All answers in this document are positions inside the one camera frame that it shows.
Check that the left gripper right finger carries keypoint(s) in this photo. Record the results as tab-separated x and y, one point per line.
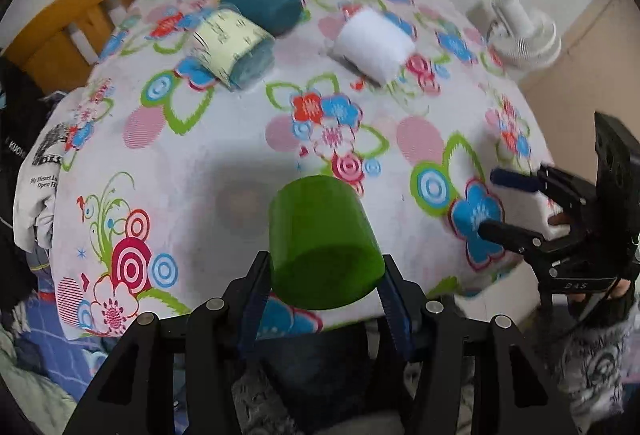
403	303

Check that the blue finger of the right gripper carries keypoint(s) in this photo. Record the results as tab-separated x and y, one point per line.
507	178
512	238

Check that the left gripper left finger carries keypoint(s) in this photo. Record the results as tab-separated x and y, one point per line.
246	299

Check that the green plastic cup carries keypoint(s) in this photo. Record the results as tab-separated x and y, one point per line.
323	251

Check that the white paper wrapped cup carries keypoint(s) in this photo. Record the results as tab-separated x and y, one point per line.
373	45

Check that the cream patterned cup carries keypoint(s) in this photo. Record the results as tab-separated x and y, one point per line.
233	48

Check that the dark teal cup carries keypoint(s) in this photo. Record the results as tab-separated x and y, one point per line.
277	17

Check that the right hand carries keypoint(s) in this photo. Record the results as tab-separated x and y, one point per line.
561	219

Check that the black phone on right gripper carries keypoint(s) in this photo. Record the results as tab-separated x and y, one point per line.
617	159

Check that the white floor fan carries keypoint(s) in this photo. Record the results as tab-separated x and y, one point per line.
526	40

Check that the floral tablecloth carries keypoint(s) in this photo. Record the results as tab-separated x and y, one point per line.
149	186

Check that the black bag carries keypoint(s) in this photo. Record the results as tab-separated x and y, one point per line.
22	116

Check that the orange wooden chair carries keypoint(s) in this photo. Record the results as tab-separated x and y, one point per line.
45	51

